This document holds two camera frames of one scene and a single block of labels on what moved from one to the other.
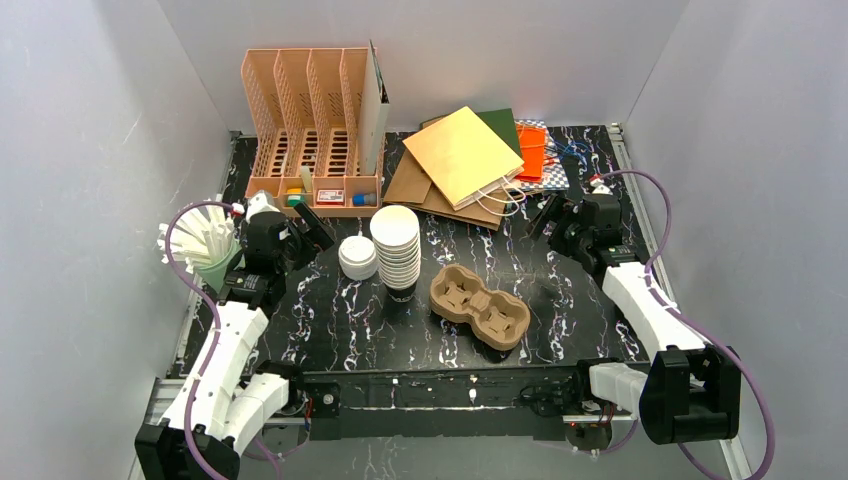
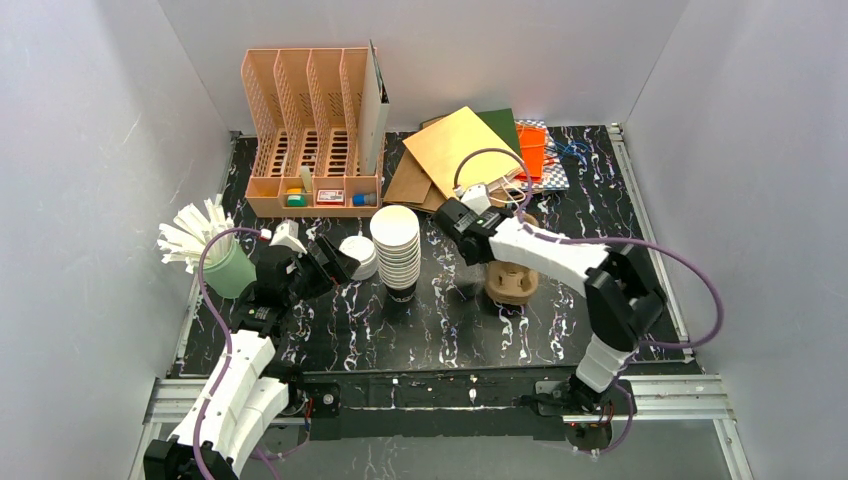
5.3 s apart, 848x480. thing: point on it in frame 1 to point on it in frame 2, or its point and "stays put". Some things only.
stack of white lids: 358,258 stays put
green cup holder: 215,275 stays put
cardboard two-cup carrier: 499,319 to 509,283
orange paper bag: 532,150 stays put
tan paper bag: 464,155 stays put
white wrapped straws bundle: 199,234 stays put
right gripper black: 556,223 to 453,221
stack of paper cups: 395,231 stays put
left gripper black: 299,230 to 323,263
